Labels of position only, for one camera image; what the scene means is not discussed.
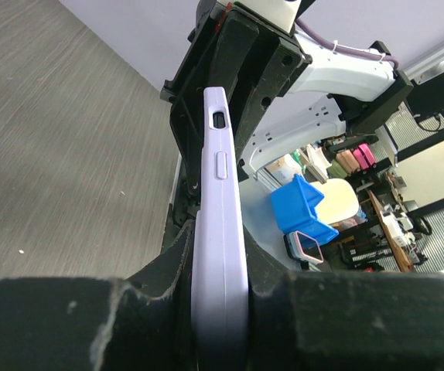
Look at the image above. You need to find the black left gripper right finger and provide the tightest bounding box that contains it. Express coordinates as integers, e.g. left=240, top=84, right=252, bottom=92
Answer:
left=244, top=233, right=444, bottom=370

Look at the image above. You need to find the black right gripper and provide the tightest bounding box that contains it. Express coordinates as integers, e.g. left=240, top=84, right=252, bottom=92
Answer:
left=160, top=1, right=311, bottom=193

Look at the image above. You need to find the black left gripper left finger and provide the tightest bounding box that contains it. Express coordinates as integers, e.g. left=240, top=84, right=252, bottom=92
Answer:
left=0, top=222, right=194, bottom=370

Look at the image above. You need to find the phone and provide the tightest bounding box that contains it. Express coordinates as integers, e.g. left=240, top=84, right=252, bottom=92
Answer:
left=191, top=87, right=249, bottom=370

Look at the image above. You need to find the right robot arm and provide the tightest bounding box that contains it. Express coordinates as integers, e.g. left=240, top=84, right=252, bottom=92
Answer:
left=161, top=1, right=412, bottom=196

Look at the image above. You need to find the blue plastic bin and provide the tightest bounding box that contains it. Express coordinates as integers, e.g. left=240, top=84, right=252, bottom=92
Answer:
left=270, top=175, right=339, bottom=245

